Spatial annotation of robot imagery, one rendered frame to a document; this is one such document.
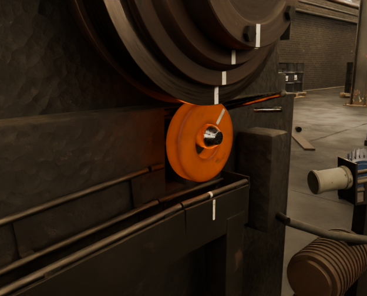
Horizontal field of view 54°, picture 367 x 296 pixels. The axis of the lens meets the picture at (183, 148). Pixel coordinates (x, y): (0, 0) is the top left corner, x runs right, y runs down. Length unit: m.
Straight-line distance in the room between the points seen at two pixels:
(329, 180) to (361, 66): 8.62
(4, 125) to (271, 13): 0.44
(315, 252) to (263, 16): 0.54
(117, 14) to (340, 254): 0.71
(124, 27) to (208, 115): 0.24
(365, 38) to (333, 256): 8.76
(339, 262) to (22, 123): 0.72
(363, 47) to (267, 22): 8.92
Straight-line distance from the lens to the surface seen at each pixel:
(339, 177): 0.96
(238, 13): 0.56
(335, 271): 0.90
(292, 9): 0.67
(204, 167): 0.67
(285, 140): 0.86
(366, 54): 9.50
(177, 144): 0.61
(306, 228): 0.89
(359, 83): 9.53
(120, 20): 0.52
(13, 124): 0.55
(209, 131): 0.64
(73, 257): 0.53
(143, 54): 0.54
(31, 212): 0.57
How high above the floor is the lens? 0.95
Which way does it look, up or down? 13 degrees down
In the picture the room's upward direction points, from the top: straight up
